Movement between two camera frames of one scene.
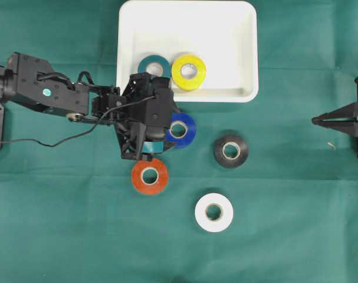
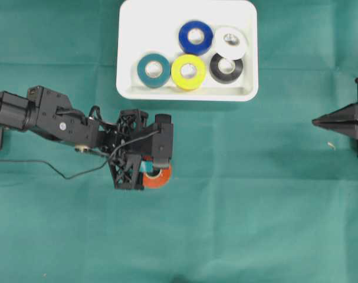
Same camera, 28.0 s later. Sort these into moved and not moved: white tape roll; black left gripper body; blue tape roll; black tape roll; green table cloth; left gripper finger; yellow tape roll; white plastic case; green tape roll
Moved: left gripper finger; white tape roll; black tape roll; black left gripper body; blue tape roll
Not moved: green tape roll; yellow tape roll; green table cloth; white plastic case
